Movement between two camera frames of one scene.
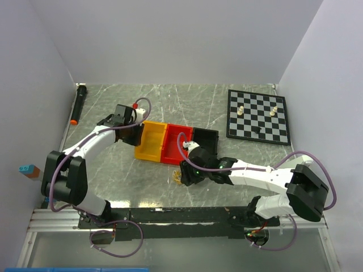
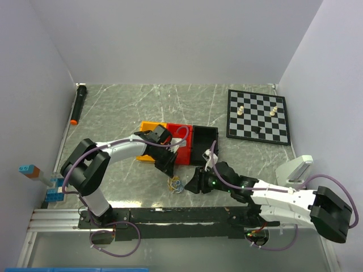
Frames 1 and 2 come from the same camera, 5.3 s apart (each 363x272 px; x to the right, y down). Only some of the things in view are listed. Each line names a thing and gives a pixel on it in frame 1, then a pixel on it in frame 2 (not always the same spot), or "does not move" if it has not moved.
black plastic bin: x=208 y=139 does not move
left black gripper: x=135 y=141 → x=168 y=167
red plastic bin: x=171 y=153 does not move
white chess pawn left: x=240 y=112 does not move
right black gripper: x=185 y=178 → x=198 y=181
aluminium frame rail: x=46 y=220 does not move
